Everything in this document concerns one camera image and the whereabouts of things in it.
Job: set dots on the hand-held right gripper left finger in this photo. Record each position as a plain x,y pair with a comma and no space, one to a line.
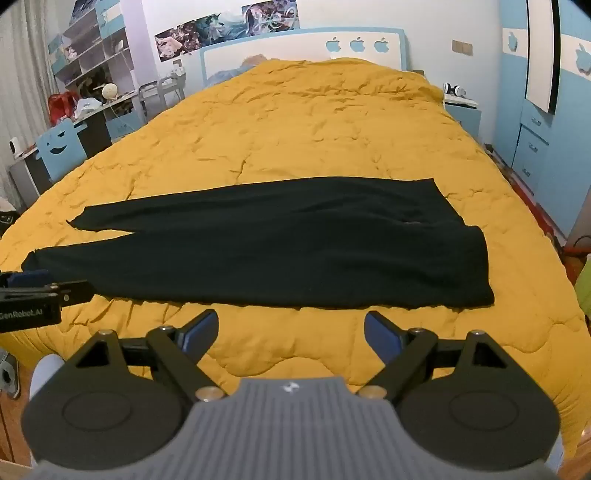
203,330

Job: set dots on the wall switch plate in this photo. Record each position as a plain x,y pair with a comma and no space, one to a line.
462,48

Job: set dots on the white headphones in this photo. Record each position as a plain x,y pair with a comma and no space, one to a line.
455,89

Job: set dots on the grey bedside cart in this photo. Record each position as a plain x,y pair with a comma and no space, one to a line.
161,90

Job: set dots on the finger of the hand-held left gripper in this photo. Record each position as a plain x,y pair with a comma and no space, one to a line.
30,278
74,291

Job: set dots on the cream round globe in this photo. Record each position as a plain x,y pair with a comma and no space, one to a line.
111,91

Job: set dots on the white plastic bag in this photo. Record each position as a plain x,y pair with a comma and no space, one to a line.
87,107

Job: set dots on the grey shoe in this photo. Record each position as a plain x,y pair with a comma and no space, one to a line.
10,376

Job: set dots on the blue wardrobe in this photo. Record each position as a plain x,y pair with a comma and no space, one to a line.
568,152

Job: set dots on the yellow quilted blanket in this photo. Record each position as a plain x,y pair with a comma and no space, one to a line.
300,129

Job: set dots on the anime wall poster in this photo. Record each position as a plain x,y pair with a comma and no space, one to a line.
220,26
270,16
178,42

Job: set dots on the white and blue headboard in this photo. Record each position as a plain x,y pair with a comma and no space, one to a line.
295,46

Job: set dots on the green object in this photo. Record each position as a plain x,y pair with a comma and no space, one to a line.
584,286

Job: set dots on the small white camera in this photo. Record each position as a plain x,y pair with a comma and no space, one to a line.
15,148

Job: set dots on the black pants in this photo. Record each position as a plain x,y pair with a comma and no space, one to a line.
286,249

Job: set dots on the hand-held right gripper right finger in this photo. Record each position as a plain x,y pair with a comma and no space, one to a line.
382,333

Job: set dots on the cluttered desk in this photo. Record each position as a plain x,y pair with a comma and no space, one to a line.
99,127

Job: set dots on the blue smiley chair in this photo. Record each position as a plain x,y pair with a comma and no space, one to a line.
60,147

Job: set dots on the red bag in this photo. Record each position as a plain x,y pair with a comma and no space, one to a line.
62,106

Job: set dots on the grey curtain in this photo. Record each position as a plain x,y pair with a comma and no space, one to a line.
21,69

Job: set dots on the wardrobe mirror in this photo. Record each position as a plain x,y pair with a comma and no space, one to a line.
542,55

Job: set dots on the blue pillow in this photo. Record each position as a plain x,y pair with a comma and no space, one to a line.
240,69

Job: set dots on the blue nightstand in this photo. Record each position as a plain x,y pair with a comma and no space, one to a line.
464,117

